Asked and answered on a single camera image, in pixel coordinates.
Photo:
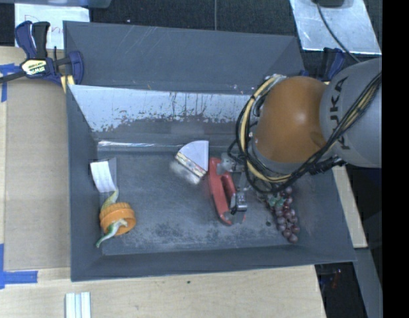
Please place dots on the white toy cake slice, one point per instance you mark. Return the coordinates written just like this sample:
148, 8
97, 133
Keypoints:
198, 154

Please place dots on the brown cardboard board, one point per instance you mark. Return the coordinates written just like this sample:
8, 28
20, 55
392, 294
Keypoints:
35, 177

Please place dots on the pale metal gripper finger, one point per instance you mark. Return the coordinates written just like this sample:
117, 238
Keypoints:
241, 202

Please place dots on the purple toy grape bunch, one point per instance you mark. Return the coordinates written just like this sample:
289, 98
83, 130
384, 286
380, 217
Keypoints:
287, 217

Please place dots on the grey metal bin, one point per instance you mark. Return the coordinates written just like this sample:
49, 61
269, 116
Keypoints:
178, 210

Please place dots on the white paper card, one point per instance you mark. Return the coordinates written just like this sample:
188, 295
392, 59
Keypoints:
102, 176

